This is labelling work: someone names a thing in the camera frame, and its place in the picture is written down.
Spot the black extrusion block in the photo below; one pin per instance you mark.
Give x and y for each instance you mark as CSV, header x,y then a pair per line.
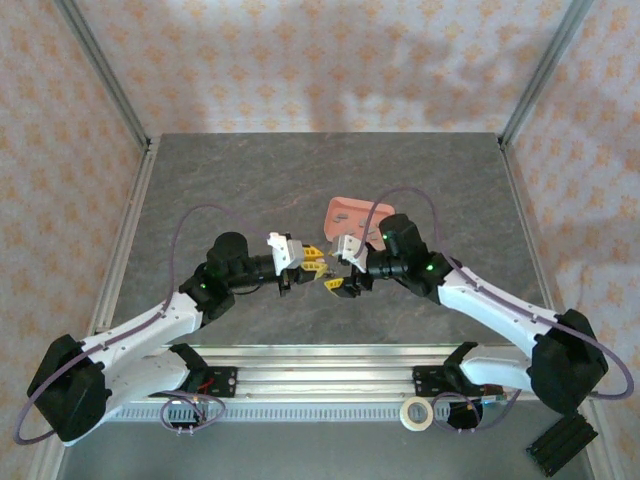
x,y
562,442

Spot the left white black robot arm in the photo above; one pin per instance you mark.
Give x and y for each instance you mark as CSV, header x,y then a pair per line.
x,y
140,330

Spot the aluminium frame post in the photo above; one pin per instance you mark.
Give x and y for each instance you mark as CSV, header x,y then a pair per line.
x,y
102,70
546,70

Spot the pink plastic tray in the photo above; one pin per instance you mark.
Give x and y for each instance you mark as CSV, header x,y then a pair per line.
x,y
335,207

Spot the aluminium table side rail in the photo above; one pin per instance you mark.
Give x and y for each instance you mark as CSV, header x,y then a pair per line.
x,y
527,225
127,225

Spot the white tape roll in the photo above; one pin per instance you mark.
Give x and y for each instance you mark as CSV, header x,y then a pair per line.
x,y
406,414

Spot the small circuit board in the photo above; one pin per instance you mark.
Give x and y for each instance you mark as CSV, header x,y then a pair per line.
x,y
494,399

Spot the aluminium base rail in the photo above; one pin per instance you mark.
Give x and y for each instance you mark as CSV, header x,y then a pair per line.
x,y
325,370

